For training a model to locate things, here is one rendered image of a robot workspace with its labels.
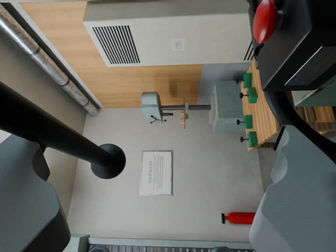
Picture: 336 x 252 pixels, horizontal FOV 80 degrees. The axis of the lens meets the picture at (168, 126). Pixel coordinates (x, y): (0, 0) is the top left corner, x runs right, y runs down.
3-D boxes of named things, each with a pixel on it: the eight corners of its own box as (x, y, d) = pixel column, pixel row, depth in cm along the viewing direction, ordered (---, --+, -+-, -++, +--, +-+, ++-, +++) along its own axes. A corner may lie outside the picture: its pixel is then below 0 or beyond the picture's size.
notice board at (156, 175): (172, 150, 305) (142, 150, 309) (172, 150, 304) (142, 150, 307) (171, 195, 282) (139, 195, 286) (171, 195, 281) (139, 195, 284)
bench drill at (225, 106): (262, 100, 277) (148, 102, 289) (282, 72, 220) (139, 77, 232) (267, 133, 260) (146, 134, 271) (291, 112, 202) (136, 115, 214)
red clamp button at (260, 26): (261, 21, 17) (248, 21, 17) (276, -13, 14) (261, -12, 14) (265, 50, 16) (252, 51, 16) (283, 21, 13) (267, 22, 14)
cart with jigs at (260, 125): (297, 83, 191) (228, 85, 196) (342, 39, 137) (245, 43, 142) (312, 152, 170) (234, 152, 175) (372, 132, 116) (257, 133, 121)
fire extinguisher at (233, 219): (266, 210, 267) (220, 209, 271) (272, 211, 249) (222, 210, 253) (268, 225, 260) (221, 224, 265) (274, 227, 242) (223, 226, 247)
